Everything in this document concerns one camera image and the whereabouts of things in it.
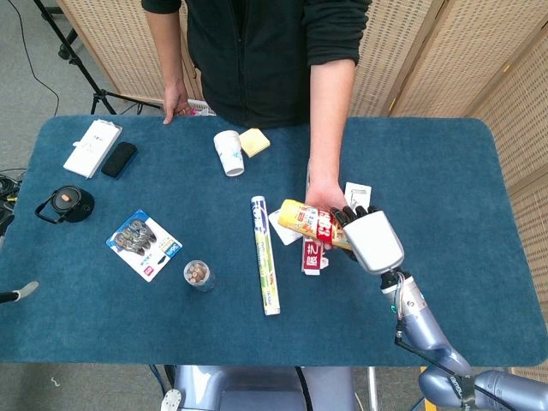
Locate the person left hand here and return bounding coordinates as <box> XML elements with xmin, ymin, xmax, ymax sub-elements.
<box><xmin>304</xmin><ymin>177</ymin><xmax>349</xmax><ymax>211</ymax></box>

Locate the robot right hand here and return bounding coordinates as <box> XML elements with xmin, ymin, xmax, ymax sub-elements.
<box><xmin>329</xmin><ymin>205</ymin><xmax>406</xmax><ymax>274</ymax></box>

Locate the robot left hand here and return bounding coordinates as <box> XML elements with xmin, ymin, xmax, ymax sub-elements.
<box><xmin>0</xmin><ymin>280</ymin><xmax>40</xmax><ymax>305</ymax></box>

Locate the person right hand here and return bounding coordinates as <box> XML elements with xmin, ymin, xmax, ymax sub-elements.
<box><xmin>162</xmin><ymin>83</ymin><xmax>190</xmax><ymax>126</ymax></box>

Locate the yellow snack bag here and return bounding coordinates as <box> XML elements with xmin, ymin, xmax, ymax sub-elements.
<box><xmin>277</xmin><ymin>198</ymin><xmax>354</xmax><ymax>252</ymax></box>

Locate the person left forearm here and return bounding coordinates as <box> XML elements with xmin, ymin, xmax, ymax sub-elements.
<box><xmin>307</xmin><ymin>57</ymin><xmax>356</xmax><ymax>183</ymax></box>

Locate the person right forearm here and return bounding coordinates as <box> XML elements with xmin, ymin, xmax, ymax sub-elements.
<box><xmin>158</xmin><ymin>10</ymin><xmax>188</xmax><ymax>89</ymax></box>

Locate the person torso black jacket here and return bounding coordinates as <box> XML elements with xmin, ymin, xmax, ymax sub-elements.
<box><xmin>140</xmin><ymin>0</ymin><xmax>372</xmax><ymax>129</ymax></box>

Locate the small white black box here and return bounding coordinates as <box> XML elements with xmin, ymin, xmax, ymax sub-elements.
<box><xmin>343</xmin><ymin>182</ymin><xmax>372</xmax><ymax>213</ymax></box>

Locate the white plastic card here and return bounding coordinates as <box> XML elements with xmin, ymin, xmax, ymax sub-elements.
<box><xmin>268</xmin><ymin>207</ymin><xmax>305</xmax><ymax>247</ymax></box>

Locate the long white red baking paper box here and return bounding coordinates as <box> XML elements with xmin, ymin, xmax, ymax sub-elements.
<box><xmin>301</xmin><ymin>158</ymin><xmax>333</xmax><ymax>275</ymax></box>

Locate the white paper cup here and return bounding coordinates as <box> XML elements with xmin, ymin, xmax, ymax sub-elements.
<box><xmin>212</xmin><ymin>129</ymin><xmax>246</xmax><ymax>178</ymax></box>

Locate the black tripod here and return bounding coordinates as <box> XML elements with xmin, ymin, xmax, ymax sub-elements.
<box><xmin>33</xmin><ymin>0</ymin><xmax>164</xmax><ymax>116</ymax></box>

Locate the black rectangular case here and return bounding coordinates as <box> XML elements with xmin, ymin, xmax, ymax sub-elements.
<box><xmin>100</xmin><ymin>141</ymin><xmax>139</xmax><ymax>179</ymax></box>

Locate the yellow sticky note pad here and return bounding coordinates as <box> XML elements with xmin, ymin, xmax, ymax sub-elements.
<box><xmin>238</xmin><ymin>128</ymin><xmax>271</xmax><ymax>159</ymax></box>

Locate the green white cling film roll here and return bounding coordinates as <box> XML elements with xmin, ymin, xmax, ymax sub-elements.
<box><xmin>250</xmin><ymin>195</ymin><xmax>282</xmax><ymax>317</ymax></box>

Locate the flat white cardboard box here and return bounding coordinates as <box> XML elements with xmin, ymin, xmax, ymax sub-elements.
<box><xmin>63</xmin><ymin>119</ymin><xmax>123</xmax><ymax>180</ymax></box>

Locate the clear plastic snack jar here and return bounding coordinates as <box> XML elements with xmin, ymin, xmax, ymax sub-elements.
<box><xmin>183</xmin><ymin>259</ymin><xmax>217</xmax><ymax>293</ymax></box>

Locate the blue tablecloth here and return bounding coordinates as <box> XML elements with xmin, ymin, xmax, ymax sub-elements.
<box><xmin>0</xmin><ymin>114</ymin><xmax>537</xmax><ymax>367</ymax></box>

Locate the grey robot torso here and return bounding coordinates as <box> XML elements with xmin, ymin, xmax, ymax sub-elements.
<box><xmin>160</xmin><ymin>364</ymin><xmax>359</xmax><ymax>411</ymax></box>

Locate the black bottle with handle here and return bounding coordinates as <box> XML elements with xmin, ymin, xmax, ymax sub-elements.
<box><xmin>34</xmin><ymin>185</ymin><xmax>96</xmax><ymax>225</ymax></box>

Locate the black cable bundle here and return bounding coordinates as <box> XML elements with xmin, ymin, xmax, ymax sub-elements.
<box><xmin>0</xmin><ymin>169</ymin><xmax>27</xmax><ymax>215</ymax></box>

